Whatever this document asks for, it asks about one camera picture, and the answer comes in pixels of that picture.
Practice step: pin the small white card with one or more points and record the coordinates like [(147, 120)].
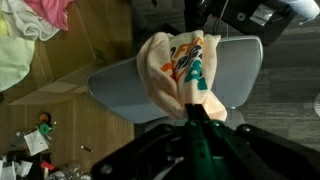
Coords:
[(36, 142)]

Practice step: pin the light green cloth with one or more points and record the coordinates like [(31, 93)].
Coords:
[(13, 60)]

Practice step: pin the pile of cluttered items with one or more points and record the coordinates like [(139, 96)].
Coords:
[(70, 171)]

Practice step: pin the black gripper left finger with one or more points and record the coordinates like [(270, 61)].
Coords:
[(150, 150)]

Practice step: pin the black robot stand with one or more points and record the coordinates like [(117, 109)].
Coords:
[(206, 13)]

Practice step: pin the cream white cloth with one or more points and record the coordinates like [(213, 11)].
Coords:
[(30, 25)]

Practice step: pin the crumpled white paper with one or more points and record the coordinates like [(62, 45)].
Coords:
[(16, 170)]

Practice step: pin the small red item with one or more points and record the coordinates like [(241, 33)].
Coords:
[(47, 165)]

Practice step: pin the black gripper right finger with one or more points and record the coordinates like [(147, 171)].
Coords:
[(266, 150)]

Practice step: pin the green red small toy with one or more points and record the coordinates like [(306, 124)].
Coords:
[(45, 129)]

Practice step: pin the pink cloth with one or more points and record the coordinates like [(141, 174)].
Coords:
[(53, 11)]

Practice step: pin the grey office chair holding clothes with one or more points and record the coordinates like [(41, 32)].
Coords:
[(116, 90)]

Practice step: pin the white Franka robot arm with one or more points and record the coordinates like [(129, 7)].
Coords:
[(300, 6)]

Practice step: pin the peach printed t-shirt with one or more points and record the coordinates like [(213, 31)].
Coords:
[(160, 83)]

